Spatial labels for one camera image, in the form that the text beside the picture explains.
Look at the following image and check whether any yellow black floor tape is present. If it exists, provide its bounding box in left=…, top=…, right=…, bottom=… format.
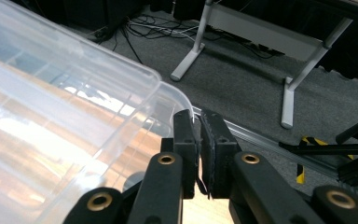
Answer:
left=296, top=135, right=329, bottom=185

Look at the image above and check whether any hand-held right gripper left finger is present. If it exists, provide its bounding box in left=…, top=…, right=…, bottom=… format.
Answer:
left=161, top=108, right=199, bottom=200

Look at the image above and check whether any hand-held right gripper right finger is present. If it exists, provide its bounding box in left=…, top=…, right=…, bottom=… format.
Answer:
left=200, top=108, right=241, bottom=200

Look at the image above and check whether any white floor cable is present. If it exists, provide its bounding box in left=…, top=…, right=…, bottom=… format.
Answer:
left=129, top=19, right=200, bottom=44

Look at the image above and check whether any black floor cable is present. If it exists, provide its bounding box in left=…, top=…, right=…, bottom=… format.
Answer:
left=113, top=23, right=145, bottom=65

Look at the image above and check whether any clear plastic box lid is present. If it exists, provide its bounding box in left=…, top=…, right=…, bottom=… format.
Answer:
left=0, top=0, right=195, bottom=224

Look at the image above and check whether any black metal stand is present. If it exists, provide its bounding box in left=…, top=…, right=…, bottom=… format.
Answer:
left=279, top=111, right=358, bottom=188

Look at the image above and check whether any white metal desk frame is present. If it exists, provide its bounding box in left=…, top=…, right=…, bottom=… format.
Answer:
left=170, top=0, right=354, bottom=130

